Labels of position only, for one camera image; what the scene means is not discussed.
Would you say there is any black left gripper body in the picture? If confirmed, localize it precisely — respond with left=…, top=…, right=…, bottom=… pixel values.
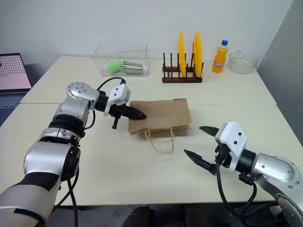
left=110, top=104, right=125, bottom=130

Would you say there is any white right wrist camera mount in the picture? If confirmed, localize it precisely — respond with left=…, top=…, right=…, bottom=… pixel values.
left=214, top=121, right=248, bottom=172

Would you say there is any stainless steel cup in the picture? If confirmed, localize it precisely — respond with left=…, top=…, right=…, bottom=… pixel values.
left=122, top=61, right=147, bottom=75

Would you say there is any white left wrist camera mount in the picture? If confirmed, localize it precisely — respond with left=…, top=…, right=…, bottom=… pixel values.
left=104, top=84, right=132, bottom=116

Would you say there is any open laptop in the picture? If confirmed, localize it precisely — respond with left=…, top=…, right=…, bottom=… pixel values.
left=0, top=53, right=33, bottom=126

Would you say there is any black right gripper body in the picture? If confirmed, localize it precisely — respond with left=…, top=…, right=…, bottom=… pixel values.
left=214, top=143, right=233, bottom=169

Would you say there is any clear plastic box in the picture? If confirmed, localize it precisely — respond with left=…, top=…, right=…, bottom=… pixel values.
left=91, top=42, right=150, bottom=77

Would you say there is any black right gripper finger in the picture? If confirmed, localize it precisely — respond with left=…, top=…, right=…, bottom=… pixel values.
left=198, top=126, right=221, bottom=138
left=183, top=148, right=217, bottom=176

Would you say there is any dark wooden dish rack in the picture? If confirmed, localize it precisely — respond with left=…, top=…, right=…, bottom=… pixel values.
left=162, top=52, right=204, bottom=84

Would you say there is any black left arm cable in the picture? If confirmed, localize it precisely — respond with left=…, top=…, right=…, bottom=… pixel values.
left=53, top=77, right=128, bottom=227

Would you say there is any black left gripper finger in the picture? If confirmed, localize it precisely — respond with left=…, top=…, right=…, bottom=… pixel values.
left=122, top=105, right=147, bottom=117
left=122, top=112, right=147, bottom=120

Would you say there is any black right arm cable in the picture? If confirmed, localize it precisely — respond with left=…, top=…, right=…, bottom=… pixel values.
left=214, top=160, right=285, bottom=227

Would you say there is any brown paper bag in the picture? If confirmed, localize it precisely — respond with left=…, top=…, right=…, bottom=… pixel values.
left=127, top=98, right=193, bottom=153

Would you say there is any dark rounded shape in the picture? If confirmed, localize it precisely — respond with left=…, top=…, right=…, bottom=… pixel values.
left=124, top=205, right=157, bottom=227

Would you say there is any yellow plate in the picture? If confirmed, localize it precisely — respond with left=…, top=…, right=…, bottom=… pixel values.
left=178, top=31, right=187, bottom=78
left=192, top=32, right=204, bottom=78

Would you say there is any green sponge ball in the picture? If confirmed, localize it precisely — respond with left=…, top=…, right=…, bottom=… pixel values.
left=106, top=60, right=123, bottom=73

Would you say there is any clear glass bowl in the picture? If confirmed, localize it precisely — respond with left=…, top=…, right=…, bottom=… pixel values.
left=227, top=50, right=258, bottom=75

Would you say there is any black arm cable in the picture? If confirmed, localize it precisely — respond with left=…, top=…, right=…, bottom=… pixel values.
left=214, top=160, right=285, bottom=227
left=53, top=77, right=128, bottom=227

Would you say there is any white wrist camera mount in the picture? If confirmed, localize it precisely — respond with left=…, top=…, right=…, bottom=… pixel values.
left=104, top=84, right=132, bottom=116
left=214, top=121, right=248, bottom=172

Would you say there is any orange soda bottle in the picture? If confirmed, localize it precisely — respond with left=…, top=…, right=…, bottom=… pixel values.
left=212, top=39, right=229, bottom=74

